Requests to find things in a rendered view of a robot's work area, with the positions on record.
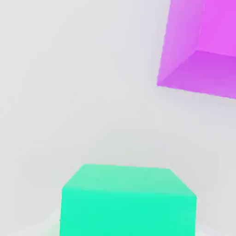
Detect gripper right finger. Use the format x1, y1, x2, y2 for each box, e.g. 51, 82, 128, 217
195, 212, 212, 236

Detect small green cube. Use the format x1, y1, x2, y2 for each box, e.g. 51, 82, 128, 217
59, 163, 198, 236

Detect large magenta box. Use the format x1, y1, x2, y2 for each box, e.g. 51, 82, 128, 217
156, 0, 236, 100

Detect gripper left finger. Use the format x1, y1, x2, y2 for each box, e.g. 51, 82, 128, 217
37, 207, 62, 236

